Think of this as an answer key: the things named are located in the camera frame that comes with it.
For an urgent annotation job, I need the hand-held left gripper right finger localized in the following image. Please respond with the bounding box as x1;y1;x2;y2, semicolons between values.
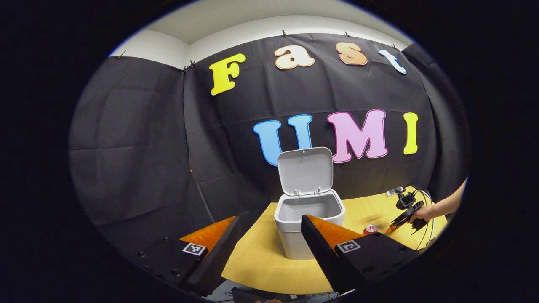
300;214;417;294

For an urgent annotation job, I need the black backdrop cloth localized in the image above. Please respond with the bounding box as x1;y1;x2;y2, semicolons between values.
69;34;470;253

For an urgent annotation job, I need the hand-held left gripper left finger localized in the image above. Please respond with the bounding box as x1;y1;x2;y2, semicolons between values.
128;216;241;297

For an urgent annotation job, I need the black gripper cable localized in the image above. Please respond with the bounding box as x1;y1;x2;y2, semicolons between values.
411;187;435;251

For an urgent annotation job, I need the white desktop garbage bin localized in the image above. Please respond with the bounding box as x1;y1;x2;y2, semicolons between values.
274;147;346;260

